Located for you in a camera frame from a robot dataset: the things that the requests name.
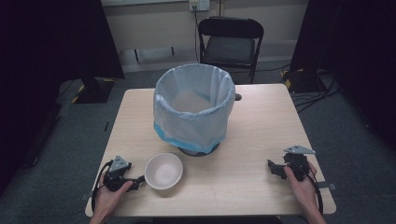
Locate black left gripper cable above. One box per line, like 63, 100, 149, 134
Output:
91, 160, 114, 213

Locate black trash bin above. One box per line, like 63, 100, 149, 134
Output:
177, 143, 220, 158

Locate black floor cables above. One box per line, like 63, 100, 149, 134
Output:
292, 73, 342, 114

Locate white wall outlet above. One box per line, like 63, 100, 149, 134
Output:
189, 0, 211, 12

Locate black stand base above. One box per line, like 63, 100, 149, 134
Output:
70, 77, 116, 105

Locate person's left hand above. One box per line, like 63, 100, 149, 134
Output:
92, 180, 134, 222

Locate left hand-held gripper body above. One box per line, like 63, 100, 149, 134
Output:
103, 155, 133, 192

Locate white bowl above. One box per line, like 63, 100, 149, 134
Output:
144, 152, 184, 191

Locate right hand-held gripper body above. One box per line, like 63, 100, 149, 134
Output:
282, 145, 317, 182

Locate black folding chair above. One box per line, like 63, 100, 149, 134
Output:
197, 16, 265, 85

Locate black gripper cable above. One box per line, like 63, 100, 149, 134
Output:
91, 160, 114, 213
306, 167, 325, 216

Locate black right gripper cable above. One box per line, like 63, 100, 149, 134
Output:
306, 167, 325, 216

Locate black wall cable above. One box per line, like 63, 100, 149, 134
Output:
192, 5, 201, 63

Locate black and yellow floor box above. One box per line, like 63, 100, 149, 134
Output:
280, 68, 329, 94

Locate black curtain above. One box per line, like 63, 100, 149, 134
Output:
0, 0, 126, 197
289, 0, 396, 150

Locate bin with blue liner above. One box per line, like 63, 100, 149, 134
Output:
152, 63, 236, 155

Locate person's right hand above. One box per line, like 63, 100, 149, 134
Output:
283, 161, 318, 216

